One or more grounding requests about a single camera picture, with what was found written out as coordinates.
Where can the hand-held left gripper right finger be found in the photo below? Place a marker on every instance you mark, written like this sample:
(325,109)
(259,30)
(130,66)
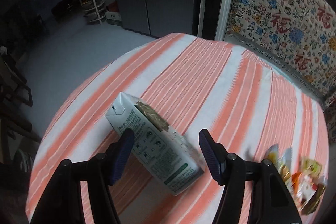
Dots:
(210,158)

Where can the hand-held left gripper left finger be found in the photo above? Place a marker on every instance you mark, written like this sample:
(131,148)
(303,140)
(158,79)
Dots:
(123,153)

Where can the white green milk carton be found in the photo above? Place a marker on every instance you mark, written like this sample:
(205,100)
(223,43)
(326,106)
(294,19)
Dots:
(157,145)

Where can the orange white snack wrapper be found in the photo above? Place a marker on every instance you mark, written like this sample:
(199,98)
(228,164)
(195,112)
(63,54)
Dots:
(273,154)

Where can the green yellow snack wrapper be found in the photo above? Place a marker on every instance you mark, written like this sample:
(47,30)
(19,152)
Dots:
(287,163)

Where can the gold dark wrapper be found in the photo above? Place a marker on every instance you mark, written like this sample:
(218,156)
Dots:
(315,196)

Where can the orange white striped tablecloth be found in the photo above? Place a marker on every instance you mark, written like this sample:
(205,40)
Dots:
(197,82)

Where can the green white cardboard box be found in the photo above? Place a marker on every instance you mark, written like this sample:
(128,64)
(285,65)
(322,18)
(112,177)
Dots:
(114,18)

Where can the large printed fringed cloth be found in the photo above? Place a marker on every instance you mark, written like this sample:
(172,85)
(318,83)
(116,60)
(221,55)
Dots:
(275,16)

